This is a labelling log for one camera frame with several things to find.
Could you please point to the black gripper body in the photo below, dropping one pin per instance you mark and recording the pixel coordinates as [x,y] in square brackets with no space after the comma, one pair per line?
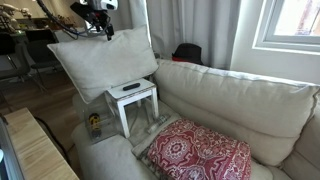
[100,19]

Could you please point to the white rectangular pillow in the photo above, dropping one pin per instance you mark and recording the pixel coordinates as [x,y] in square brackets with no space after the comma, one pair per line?
[103,63]

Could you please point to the black remote control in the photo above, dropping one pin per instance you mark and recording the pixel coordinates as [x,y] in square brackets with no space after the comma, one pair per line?
[131,86]

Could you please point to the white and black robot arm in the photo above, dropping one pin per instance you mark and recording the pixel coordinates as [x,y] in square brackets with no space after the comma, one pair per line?
[105,4]

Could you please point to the black dining chair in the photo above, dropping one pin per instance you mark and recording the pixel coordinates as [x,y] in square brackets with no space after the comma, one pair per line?
[6,43]
[41,50]

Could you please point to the small white wooden chair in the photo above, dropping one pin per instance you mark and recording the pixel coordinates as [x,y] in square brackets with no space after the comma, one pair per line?
[133,95]

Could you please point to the white window blinds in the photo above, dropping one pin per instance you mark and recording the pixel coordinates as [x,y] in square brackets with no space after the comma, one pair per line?
[84,22]

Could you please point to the white shopping bag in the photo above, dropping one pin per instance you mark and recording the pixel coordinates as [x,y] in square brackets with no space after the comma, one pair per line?
[65,36]

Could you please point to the potted plants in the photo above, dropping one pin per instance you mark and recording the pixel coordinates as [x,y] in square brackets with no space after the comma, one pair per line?
[61,21]

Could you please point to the yellow and black tool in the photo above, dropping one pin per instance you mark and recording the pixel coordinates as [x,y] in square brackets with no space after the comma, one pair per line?
[95,123]

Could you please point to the white curtain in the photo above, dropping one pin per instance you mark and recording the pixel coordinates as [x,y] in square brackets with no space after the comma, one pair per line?
[206,23]

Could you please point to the clear plastic bottle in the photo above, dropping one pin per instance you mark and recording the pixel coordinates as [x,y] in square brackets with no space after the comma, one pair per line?
[159,123]

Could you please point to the flat beige cushion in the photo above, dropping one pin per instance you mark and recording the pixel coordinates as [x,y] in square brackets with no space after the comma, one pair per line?
[141,146]

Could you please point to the light wooden table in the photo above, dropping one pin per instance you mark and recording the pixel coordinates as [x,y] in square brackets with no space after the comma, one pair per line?
[36,150]

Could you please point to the beige fabric sofa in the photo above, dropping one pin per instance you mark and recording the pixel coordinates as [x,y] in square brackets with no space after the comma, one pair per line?
[240,100]

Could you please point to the red patterned cushion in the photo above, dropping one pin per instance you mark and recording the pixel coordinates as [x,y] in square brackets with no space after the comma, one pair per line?
[200,153]

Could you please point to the white framed window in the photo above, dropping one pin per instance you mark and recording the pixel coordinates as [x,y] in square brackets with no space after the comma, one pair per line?
[266,40]

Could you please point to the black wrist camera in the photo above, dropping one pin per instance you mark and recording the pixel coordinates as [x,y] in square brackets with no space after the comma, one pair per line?
[81,10]

